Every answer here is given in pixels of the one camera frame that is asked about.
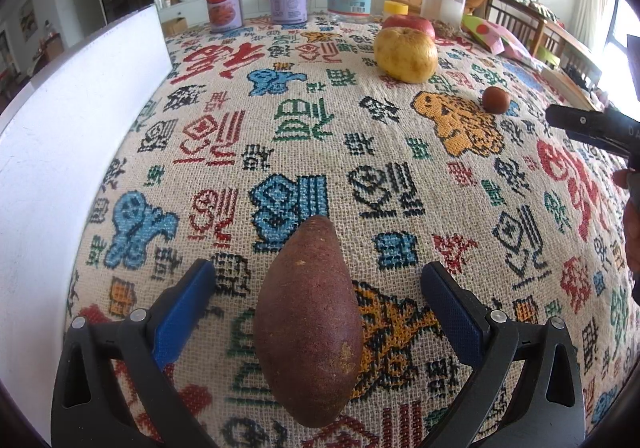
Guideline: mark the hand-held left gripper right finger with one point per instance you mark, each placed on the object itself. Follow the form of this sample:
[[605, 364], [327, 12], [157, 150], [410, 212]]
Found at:
[[452, 313]]

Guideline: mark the clear plastic jar black lid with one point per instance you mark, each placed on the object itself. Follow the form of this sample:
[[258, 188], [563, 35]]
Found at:
[[444, 3]]

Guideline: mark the small brown round fruit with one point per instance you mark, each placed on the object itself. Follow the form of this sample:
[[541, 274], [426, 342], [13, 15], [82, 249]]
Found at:
[[496, 100]]

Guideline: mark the printed woven tablecloth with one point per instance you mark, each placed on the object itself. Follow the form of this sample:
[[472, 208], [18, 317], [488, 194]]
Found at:
[[350, 153]]

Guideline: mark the purple sweet potato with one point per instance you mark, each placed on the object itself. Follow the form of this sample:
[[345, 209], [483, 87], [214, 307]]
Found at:
[[307, 323]]

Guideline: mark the framed wall picture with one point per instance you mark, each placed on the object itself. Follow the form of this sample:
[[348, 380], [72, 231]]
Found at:
[[27, 14]]

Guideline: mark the white board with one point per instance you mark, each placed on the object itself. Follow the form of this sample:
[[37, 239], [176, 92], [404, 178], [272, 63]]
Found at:
[[65, 153]]

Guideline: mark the dark wooden chair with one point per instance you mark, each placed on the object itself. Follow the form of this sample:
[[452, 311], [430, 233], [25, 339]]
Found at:
[[515, 16]]

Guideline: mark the orange label tin can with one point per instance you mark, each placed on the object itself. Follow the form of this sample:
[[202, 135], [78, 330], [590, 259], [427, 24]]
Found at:
[[224, 1]]

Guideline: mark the red apple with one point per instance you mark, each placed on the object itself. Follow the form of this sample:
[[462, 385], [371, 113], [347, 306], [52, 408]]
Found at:
[[407, 22]]

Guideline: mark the yellow pear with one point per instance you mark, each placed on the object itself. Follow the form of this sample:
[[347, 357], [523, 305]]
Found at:
[[406, 56]]

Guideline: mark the small yellow lid jar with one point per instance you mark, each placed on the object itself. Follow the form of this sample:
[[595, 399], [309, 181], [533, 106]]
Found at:
[[395, 9]]

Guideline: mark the pink fruit print snack bag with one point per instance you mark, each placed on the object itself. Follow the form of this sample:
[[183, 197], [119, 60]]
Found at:
[[492, 36]]

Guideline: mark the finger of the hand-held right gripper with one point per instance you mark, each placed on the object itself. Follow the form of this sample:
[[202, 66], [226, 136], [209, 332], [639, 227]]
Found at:
[[595, 128], [631, 183]]

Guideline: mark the small cardboard box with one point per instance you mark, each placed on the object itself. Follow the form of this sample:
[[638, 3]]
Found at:
[[174, 27]]

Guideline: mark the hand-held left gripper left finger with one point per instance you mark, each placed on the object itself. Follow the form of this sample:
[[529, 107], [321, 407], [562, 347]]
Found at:
[[182, 313]]

